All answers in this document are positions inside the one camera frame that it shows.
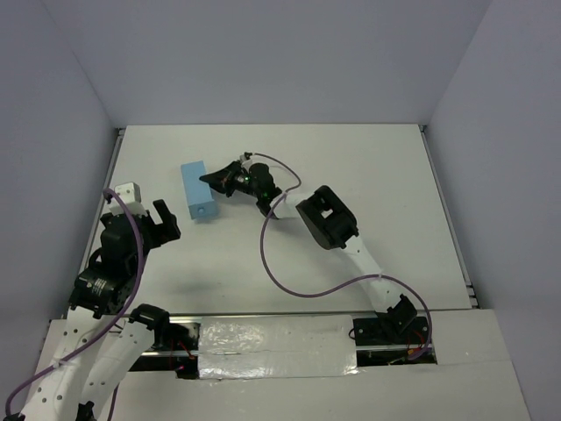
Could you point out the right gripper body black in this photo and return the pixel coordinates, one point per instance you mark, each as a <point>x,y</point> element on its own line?
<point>232,180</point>

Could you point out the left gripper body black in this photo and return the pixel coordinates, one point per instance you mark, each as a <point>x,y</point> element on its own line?
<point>154,225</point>

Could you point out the blue rectangular box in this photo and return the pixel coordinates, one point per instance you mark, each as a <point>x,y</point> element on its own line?
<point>200,201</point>

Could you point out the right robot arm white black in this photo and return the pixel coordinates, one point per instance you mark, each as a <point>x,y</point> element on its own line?
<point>333,226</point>

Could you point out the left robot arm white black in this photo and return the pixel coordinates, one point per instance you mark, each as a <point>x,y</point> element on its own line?
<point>103,334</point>

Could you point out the silver tape patch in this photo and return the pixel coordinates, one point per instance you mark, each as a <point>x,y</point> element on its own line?
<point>276,347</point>

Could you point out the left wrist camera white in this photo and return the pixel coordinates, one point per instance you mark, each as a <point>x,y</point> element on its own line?
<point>130,194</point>

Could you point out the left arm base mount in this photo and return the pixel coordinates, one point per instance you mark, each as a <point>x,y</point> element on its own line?
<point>176,353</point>

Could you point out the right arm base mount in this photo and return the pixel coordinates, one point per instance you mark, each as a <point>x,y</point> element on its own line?
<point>377,345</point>

